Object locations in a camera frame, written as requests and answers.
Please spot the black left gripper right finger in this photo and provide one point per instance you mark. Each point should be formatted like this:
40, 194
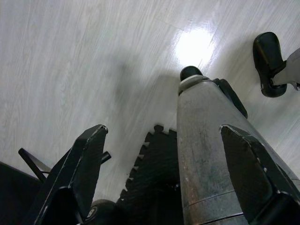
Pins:
253, 178

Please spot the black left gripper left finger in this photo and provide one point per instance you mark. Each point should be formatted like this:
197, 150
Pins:
77, 168

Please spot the black metal stand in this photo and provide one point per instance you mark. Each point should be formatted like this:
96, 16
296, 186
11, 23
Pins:
35, 161

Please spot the black dumbbell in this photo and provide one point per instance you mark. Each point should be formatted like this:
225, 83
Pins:
100, 213

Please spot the robot left leg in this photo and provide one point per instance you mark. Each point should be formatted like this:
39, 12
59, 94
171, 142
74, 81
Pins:
199, 140

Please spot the black foam puzzle mat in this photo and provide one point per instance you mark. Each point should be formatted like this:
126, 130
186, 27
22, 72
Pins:
154, 168

